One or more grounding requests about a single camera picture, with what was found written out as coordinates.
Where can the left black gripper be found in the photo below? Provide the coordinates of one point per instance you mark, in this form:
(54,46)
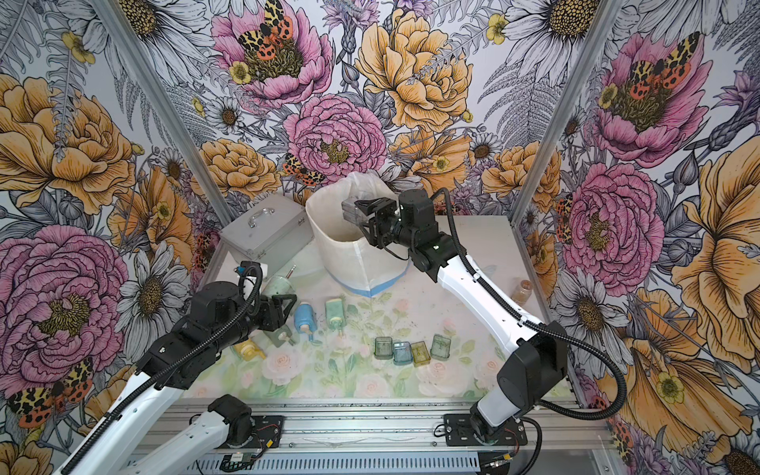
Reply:
(279,310)

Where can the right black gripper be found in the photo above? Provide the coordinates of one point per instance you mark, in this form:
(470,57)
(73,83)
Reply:
(376,216)

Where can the yellow pencil sharpener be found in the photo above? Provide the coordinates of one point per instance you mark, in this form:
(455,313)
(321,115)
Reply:
(249,351)

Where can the grey translucent shavings tray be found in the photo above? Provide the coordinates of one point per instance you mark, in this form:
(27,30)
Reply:
(351,213)

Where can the dark green pencil sharpener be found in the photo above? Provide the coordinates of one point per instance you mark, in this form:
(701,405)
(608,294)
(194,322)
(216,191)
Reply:
(281,337)

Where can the blue pencil sharpener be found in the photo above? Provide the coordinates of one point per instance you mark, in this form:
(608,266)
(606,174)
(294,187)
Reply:
(305,321)

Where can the teal square pencil sharpener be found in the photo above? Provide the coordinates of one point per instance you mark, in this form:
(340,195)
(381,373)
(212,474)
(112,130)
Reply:
(335,315)

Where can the translucent green shavings tray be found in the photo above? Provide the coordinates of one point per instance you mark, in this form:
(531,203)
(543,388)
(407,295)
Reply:
(383,347)

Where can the translucent blue shavings tray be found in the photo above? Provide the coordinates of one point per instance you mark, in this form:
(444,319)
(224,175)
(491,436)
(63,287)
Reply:
(402,353)

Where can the clear teal shavings tray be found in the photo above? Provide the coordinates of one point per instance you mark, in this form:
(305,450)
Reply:
(440,347)

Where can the translucent yellow shavings tray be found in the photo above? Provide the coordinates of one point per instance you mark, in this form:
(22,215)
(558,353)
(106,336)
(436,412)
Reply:
(420,353)

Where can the grey-green pencil sharpener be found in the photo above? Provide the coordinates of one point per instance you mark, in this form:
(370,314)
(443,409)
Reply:
(280,285)

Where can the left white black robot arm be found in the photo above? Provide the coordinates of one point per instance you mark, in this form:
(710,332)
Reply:
(114,439)

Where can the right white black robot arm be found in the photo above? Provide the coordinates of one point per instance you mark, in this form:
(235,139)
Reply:
(536,353)

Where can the white lined trash bin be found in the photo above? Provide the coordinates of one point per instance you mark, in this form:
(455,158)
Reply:
(345,252)

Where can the silver aluminium case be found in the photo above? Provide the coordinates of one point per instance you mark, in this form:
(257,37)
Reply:
(272,232)

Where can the small glass jar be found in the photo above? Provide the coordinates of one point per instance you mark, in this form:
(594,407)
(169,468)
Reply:
(522,292)

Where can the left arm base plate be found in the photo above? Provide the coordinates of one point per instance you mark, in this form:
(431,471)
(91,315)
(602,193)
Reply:
(254,433)

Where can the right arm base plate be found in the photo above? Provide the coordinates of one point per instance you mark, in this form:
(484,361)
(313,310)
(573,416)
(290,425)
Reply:
(464,430)

